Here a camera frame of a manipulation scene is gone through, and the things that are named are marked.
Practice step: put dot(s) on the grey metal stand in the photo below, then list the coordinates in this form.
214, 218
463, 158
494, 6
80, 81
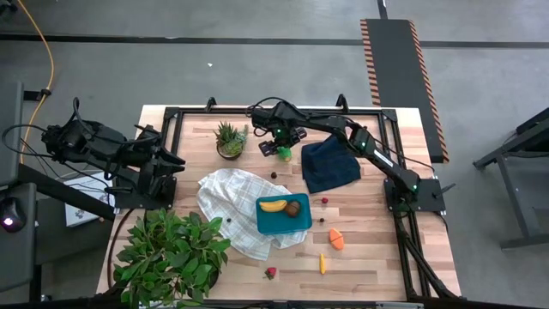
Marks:
514, 198

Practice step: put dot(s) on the grey side desk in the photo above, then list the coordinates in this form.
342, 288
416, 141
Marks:
13, 257

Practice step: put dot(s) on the black computer mouse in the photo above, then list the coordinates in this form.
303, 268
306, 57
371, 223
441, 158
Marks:
10, 214

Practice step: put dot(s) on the succulent plant in black bowl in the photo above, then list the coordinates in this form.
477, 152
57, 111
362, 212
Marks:
231, 143

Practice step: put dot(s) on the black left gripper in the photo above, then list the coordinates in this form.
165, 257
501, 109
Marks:
149, 150

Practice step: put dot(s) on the green toy fruit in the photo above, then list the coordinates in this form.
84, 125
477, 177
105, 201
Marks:
284, 154

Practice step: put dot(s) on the small yellow toy vegetable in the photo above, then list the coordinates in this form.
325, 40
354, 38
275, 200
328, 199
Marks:
322, 264

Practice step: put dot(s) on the yellow toy banana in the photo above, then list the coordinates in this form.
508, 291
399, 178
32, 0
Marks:
273, 206

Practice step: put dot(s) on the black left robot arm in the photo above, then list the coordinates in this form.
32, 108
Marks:
98, 146

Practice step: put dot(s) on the teal plastic tupperware container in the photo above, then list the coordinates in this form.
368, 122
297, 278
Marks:
283, 225

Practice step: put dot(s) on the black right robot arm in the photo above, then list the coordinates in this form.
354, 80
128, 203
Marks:
377, 154

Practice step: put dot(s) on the red toy strawberry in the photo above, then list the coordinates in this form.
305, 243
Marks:
270, 273

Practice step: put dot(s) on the orange toy fruit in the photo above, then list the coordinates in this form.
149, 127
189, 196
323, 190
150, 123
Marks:
336, 239

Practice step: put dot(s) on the leafy green potted plant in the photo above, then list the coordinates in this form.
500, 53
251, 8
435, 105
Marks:
171, 257

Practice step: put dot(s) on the dark blue cloth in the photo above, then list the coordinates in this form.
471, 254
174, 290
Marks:
330, 165

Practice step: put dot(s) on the brown toy kiwi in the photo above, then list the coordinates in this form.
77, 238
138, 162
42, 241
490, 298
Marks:
293, 208

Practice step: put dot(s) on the white plaid kitchen towel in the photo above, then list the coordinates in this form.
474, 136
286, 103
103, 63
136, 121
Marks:
231, 197

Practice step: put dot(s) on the black floor mat striped edges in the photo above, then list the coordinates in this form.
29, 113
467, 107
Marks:
399, 86

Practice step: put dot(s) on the small red toy cherry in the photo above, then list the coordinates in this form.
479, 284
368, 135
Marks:
324, 200

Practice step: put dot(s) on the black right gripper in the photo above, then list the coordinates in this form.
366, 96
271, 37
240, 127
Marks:
282, 134

